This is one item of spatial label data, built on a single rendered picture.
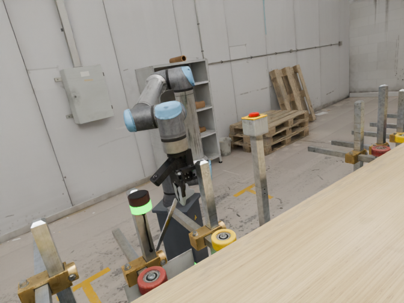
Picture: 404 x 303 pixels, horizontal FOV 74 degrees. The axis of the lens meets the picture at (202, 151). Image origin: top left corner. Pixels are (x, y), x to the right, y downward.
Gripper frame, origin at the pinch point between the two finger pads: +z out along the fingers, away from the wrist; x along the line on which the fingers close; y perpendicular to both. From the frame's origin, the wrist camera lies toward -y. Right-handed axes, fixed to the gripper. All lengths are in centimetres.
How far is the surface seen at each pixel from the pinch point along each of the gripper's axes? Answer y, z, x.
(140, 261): -21.3, 8.8, -8.3
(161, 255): -14.8, 9.4, -9.7
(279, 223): 20.7, 5.8, -28.4
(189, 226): 1.4, 11.0, -0.1
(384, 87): 130, -20, -9
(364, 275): 18, 6, -57
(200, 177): 5.2, -11.1, -8.6
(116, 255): -12, 96, 134
